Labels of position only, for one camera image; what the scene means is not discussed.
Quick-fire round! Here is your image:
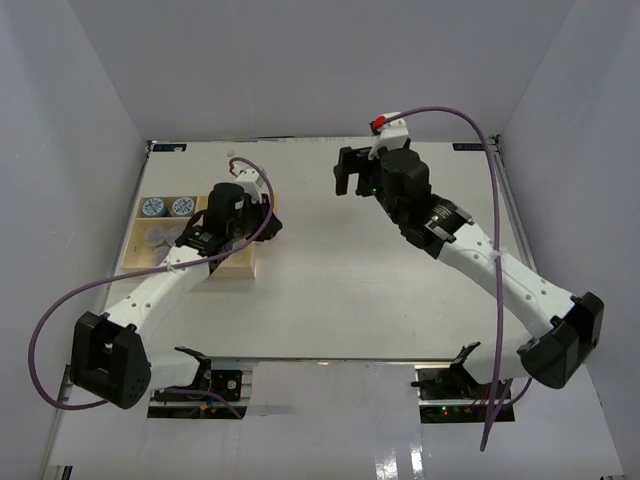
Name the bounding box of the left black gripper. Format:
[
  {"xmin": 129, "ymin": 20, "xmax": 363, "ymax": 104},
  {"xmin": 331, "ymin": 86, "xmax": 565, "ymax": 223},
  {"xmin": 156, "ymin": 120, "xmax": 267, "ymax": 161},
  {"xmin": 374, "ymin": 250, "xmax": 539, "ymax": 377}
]
[{"xmin": 228, "ymin": 194, "xmax": 282, "ymax": 242}]

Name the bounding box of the blue white ink jar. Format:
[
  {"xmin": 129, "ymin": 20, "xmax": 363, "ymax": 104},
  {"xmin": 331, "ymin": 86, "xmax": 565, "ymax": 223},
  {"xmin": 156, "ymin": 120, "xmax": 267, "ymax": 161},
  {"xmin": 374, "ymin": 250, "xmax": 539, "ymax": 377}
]
[
  {"xmin": 140, "ymin": 197, "xmax": 168, "ymax": 218},
  {"xmin": 171, "ymin": 196, "xmax": 197, "ymax": 217}
]

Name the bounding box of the paperclip jar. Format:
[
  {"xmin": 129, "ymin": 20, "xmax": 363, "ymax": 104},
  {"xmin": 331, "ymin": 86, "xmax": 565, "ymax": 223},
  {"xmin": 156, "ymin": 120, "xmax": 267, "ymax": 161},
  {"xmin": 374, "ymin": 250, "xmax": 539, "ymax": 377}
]
[
  {"xmin": 144, "ymin": 226, "xmax": 167, "ymax": 249},
  {"xmin": 165, "ymin": 226, "xmax": 184, "ymax": 246},
  {"xmin": 152, "ymin": 246, "xmax": 170, "ymax": 266}
]

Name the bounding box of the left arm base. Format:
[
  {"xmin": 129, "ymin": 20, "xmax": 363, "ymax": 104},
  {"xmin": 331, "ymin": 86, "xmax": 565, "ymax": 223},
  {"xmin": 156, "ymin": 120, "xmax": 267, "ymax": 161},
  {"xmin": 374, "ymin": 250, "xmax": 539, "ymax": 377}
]
[{"xmin": 148, "ymin": 370, "xmax": 248, "ymax": 420}]

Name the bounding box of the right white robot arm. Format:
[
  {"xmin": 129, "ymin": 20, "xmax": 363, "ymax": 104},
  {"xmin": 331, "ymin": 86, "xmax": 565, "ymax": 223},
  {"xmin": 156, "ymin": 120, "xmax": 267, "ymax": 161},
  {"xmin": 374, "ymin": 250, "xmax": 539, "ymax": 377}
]
[{"xmin": 333, "ymin": 147, "xmax": 604, "ymax": 399}]

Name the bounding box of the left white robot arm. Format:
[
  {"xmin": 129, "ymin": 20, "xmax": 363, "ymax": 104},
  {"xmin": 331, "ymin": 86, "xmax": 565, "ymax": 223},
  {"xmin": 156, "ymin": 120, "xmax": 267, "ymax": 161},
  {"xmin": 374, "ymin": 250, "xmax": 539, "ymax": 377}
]
[{"xmin": 70, "ymin": 180, "xmax": 282, "ymax": 409}]

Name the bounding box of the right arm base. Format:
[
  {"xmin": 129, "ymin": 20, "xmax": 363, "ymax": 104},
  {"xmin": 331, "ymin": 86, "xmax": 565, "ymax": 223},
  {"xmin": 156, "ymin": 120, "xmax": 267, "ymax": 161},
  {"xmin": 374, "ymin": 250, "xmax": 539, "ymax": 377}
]
[{"xmin": 411, "ymin": 368, "xmax": 491, "ymax": 425}]

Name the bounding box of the right table logo sticker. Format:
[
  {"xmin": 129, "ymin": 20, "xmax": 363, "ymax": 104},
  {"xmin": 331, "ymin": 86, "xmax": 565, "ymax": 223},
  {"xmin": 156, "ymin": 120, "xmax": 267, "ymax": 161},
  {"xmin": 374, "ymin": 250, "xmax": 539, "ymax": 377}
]
[{"xmin": 452, "ymin": 142, "xmax": 484, "ymax": 152}]

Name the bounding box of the table logo sticker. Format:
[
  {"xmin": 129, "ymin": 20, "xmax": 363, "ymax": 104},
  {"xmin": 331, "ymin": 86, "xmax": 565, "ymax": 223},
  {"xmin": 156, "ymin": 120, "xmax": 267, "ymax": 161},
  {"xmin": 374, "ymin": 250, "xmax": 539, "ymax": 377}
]
[
  {"xmin": 452, "ymin": 142, "xmax": 484, "ymax": 152},
  {"xmin": 152, "ymin": 143, "xmax": 187, "ymax": 153}
]

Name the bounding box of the beige wooden organizer tray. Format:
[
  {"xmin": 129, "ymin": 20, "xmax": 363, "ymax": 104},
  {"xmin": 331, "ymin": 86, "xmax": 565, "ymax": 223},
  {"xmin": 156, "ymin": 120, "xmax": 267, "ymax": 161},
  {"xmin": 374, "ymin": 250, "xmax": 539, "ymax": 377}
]
[{"xmin": 120, "ymin": 195, "xmax": 257, "ymax": 280}]

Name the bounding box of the left table logo sticker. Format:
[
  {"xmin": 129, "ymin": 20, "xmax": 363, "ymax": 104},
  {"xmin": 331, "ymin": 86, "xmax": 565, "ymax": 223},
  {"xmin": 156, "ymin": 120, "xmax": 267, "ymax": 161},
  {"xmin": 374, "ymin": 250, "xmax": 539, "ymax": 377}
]
[{"xmin": 152, "ymin": 143, "xmax": 187, "ymax": 153}]

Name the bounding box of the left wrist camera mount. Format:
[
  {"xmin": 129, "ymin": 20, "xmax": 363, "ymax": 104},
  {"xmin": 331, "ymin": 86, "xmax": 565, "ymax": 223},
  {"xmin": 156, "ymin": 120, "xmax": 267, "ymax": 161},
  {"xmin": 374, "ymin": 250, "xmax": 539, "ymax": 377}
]
[{"xmin": 233, "ymin": 168, "xmax": 268, "ymax": 203}]

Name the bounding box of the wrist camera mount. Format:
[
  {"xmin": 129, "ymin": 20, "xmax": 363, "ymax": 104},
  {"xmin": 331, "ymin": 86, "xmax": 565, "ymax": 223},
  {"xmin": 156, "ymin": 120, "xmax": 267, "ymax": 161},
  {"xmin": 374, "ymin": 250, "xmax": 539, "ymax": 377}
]
[
  {"xmin": 233, "ymin": 168, "xmax": 268, "ymax": 203},
  {"xmin": 368, "ymin": 112, "xmax": 409, "ymax": 160}
]

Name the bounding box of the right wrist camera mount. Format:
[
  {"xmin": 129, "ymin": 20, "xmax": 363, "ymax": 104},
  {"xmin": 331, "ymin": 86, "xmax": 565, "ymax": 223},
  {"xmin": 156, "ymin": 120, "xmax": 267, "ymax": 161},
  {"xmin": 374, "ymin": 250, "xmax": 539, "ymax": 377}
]
[{"xmin": 368, "ymin": 112, "xmax": 409, "ymax": 160}]

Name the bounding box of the aluminium table rail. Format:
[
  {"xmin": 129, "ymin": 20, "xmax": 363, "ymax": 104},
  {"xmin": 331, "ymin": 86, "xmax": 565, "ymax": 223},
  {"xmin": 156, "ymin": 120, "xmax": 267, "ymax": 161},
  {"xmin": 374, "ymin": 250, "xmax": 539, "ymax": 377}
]
[{"xmin": 489, "ymin": 134, "xmax": 571, "ymax": 362}]

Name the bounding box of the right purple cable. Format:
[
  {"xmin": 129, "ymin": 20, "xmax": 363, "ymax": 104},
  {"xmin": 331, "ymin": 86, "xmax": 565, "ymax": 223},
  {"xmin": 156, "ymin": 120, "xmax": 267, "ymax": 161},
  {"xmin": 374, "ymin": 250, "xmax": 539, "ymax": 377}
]
[{"xmin": 394, "ymin": 105, "xmax": 532, "ymax": 452}]

